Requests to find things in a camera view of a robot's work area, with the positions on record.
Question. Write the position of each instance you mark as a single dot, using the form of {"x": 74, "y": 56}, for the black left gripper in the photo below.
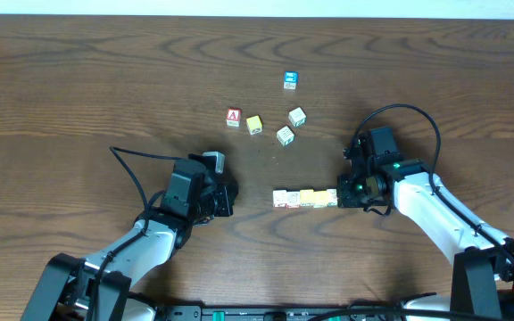
{"x": 225, "y": 200}

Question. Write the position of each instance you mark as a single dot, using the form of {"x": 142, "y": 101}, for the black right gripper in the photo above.
{"x": 345, "y": 198}

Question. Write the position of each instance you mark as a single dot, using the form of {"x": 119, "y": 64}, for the wooden block violin picture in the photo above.
{"x": 332, "y": 198}

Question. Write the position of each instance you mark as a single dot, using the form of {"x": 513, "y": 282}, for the wooden letter B hammer block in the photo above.
{"x": 321, "y": 199}

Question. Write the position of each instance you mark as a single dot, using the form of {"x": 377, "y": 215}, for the wooden block red side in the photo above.
{"x": 279, "y": 198}

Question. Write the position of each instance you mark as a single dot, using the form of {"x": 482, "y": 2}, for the wooden block snail picture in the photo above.
{"x": 293, "y": 199}

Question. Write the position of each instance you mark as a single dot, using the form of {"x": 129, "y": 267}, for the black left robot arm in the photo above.
{"x": 98, "y": 286}

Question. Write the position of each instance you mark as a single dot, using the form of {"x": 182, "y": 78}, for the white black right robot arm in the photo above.
{"x": 482, "y": 257}

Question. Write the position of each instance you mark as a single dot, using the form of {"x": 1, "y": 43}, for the red letter A block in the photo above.
{"x": 233, "y": 117}

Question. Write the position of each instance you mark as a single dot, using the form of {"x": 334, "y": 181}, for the yellow top ball block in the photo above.
{"x": 254, "y": 125}

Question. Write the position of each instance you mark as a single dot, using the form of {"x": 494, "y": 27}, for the plain block green edge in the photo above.
{"x": 297, "y": 117}

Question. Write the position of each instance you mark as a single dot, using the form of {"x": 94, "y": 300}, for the wooden block dragonfly picture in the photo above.
{"x": 285, "y": 136}

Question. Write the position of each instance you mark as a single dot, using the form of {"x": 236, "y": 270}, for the blue top wooden block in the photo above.
{"x": 290, "y": 80}

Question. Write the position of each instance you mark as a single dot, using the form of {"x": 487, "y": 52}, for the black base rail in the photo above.
{"x": 240, "y": 313}

